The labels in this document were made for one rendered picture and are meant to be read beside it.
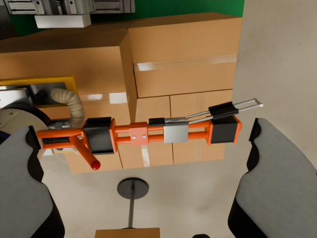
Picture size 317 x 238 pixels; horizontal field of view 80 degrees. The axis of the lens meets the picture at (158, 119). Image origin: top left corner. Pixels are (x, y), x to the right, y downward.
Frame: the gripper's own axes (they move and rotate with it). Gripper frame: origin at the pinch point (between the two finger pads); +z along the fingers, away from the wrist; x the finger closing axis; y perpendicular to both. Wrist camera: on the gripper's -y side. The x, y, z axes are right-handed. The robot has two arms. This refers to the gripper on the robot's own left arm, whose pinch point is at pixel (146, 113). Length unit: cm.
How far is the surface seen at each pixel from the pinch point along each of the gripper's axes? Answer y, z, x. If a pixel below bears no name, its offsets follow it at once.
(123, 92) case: 24, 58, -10
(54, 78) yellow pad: 13, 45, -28
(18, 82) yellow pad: 14, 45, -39
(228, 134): 26.2, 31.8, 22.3
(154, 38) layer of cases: 11, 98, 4
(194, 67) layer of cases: 26, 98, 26
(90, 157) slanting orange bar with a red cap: 25.7, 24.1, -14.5
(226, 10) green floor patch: 0, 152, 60
